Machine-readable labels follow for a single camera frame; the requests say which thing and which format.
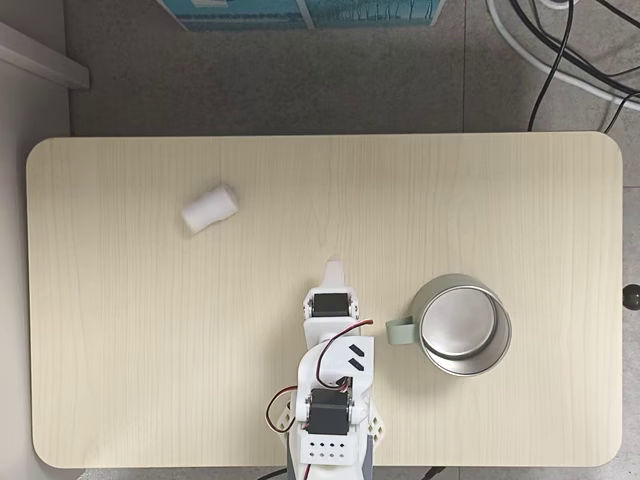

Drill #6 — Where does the thick white cable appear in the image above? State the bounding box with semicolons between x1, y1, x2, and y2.
486;0;640;103

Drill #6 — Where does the grey ledge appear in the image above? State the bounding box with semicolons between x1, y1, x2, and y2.
0;19;91;91

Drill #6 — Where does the red black white servo wire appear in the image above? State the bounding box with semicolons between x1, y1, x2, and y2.
314;319;375;389
264;386;299;436

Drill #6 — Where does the green steel cup with handle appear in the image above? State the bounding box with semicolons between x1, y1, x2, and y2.
384;273;513;379

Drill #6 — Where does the white gauze dressing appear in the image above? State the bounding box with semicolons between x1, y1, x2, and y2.
180;184;238;236

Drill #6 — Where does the blue printed storage box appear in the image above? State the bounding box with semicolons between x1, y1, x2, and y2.
157;0;314;32
299;0;446;30

